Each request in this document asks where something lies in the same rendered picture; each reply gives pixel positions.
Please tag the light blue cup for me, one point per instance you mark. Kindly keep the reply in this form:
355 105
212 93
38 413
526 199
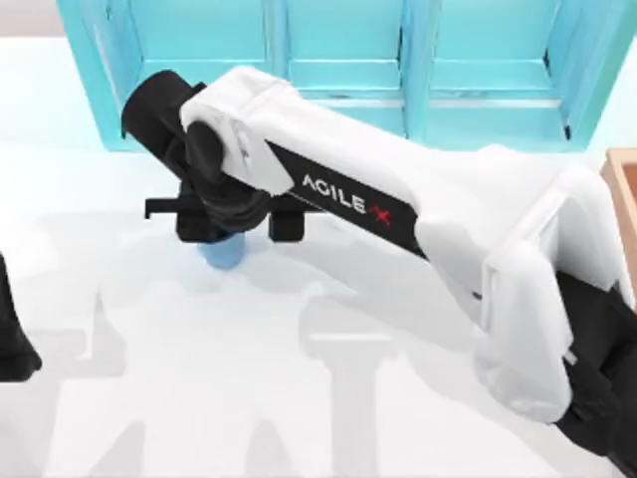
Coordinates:
225 251

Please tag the light blue rack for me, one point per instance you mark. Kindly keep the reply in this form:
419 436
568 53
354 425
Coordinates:
343 65

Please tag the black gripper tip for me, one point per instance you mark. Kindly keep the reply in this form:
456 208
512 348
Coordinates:
15 328

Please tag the salmon-coloured shallow box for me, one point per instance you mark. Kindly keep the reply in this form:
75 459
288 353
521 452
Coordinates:
622 199

